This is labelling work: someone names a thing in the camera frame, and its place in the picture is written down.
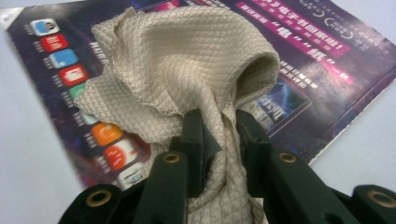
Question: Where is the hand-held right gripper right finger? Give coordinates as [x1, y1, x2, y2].
[235, 108, 275, 199]

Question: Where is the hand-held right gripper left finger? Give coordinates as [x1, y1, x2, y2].
[169, 107, 222, 199]

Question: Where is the beige textured cloth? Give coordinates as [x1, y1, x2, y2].
[73, 6, 281, 224]

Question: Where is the glossy illustrated magazine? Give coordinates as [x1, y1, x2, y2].
[0, 0, 396, 190]

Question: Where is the white table cover sheet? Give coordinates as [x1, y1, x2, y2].
[0, 0, 396, 224]

